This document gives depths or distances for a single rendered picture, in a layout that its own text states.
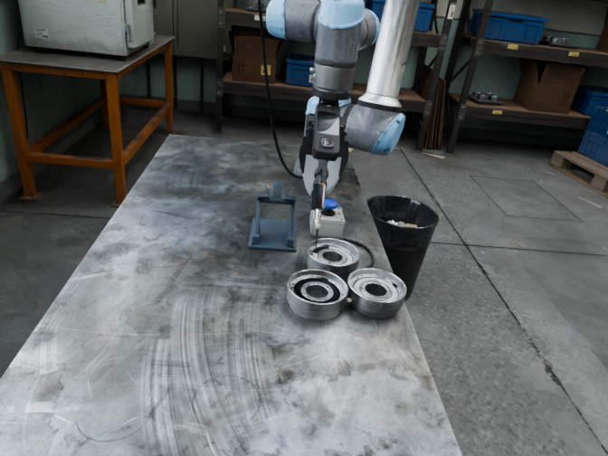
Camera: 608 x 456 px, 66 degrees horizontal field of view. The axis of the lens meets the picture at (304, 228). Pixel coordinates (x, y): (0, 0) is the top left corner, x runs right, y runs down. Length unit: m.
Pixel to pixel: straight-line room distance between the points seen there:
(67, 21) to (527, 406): 2.84
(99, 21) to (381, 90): 2.00
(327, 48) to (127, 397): 0.62
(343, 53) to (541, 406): 1.58
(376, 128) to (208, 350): 0.74
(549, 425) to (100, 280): 1.62
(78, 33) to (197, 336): 2.42
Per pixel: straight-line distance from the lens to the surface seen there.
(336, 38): 0.86
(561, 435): 2.01
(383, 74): 1.26
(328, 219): 1.04
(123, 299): 0.85
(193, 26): 4.58
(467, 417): 1.89
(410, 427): 0.69
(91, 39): 2.99
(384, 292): 0.88
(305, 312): 0.79
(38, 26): 3.09
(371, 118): 1.25
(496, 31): 4.64
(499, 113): 4.70
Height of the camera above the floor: 1.31
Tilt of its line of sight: 28 degrees down
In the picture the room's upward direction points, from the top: 7 degrees clockwise
